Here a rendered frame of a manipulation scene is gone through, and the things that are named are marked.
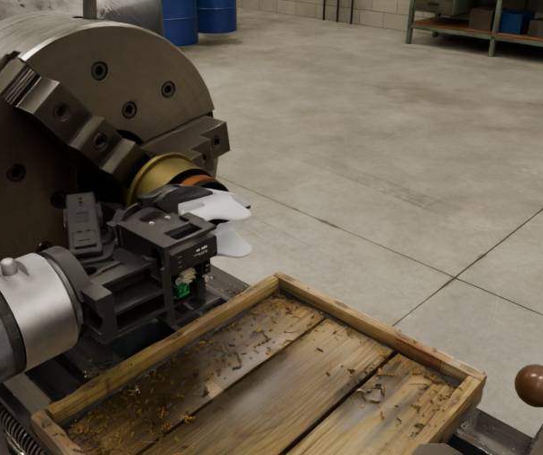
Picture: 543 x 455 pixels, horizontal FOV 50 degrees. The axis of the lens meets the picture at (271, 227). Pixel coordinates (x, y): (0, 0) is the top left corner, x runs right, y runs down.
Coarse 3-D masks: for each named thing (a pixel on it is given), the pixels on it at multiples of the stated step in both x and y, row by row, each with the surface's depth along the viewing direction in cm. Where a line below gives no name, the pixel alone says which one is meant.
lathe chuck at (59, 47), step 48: (0, 48) 56; (48, 48) 54; (96, 48) 57; (144, 48) 62; (96, 96) 59; (144, 96) 64; (192, 96) 68; (0, 144) 54; (48, 144) 57; (0, 192) 55; (48, 192) 59; (96, 192) 70; (0, 240) 57; (48, 240) 60
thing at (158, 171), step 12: (156, 156) 56; (168, 156) 57; (180, 156) 58; (144, 168) 55; (156, 168) 55; (168, 168) 55; (180, 168) 55; (192, 168) 56; (144, 180) 55; (156, 180) 54; (168, 180) 54; (180, 180) 55; (192, 180) 54; (204, 180) 54; (132, 192) 55; (144, 192) 55; (132, 204) 56
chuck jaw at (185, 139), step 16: (208, 112) 71; (176, 128) 68; (192, 128) 68; (208, 128) 67; (224, 128) 68; (144, 144) 65; (160, 144) 65; (176, 144) 64; (192, 144) 64; (208, 144) 65; (224, 144) 69; (192, 160) 61; (208, 160) 66
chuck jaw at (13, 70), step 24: (0, 72) 54; (24, 72) 53; (0, 96) 52; (24, 96) 53; (48, 96) 51; (72, 96) 53; (48, 120) 52; (72, 120) 54; (96, 120) 54; (72, 144) 54; (96, 144) 54; (120, 144) 56; (96, 168) 56; (120, 168) 55
